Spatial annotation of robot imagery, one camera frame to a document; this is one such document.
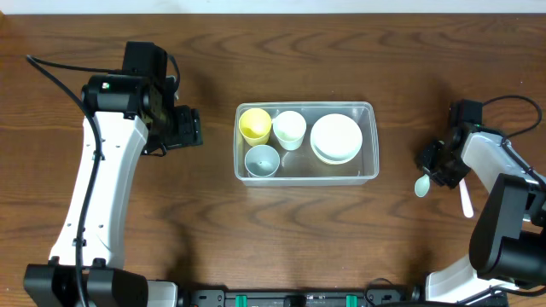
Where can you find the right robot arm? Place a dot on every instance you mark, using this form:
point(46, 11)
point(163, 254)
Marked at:
point(502, 258)

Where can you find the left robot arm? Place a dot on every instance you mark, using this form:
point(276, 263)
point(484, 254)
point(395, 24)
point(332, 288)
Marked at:
point(128, 113)

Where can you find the yellow plastic cup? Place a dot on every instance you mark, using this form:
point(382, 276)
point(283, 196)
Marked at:
point(255, 126)

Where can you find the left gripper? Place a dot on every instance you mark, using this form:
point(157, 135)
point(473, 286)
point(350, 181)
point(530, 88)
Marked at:
point(188, 128)

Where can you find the yellow plastic bowl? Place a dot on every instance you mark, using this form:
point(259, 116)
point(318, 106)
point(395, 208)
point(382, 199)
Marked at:
point(330, 161)

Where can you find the white plastic fork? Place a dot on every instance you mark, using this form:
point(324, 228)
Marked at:
point(467, 207)

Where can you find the white plastic bowl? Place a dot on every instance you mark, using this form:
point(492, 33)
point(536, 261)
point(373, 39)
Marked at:
point(337, 136)

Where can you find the mint green plastic spoon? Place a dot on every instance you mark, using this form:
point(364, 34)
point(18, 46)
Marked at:
point(422, 186)

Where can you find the white plastic cup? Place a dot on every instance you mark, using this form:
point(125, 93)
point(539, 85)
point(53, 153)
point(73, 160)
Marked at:
point(289, 128)

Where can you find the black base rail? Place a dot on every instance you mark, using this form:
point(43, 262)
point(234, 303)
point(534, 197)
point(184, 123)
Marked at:
point(221, 298)

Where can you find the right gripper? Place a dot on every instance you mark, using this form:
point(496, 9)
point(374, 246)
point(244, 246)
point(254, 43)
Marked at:
point(438, 169)

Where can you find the clear plastic container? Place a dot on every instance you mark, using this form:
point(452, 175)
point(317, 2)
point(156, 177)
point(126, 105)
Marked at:
point(302, 167)

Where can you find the grey plastic cup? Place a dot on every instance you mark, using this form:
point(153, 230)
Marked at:
point(262, 161)

